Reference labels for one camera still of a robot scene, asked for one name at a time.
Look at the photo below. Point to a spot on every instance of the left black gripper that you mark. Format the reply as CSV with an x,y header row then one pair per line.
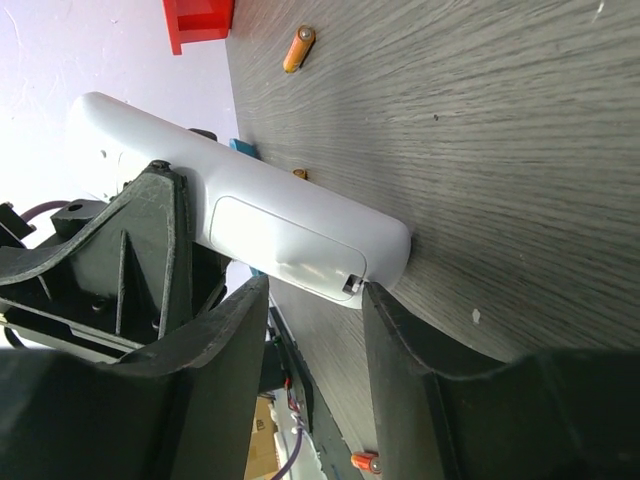
x,y
114,277

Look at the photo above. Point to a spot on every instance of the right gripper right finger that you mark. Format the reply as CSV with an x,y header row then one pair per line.
x,y
445,411

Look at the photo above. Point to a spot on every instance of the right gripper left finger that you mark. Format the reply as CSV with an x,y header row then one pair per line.
x,y
179,408

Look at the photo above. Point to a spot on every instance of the white remote control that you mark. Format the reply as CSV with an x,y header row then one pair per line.
x,y
241,207

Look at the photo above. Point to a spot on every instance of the orange battery middle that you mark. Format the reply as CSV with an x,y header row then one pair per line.
x,y
301,173

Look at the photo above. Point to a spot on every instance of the red orange battery lower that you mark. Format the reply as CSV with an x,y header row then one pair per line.
x,y
366,461

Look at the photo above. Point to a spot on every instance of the red plastic bin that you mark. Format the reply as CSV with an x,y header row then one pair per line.
x,y
193,21

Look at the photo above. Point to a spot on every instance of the orange battery upper left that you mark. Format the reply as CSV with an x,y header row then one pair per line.
x,y
301,44

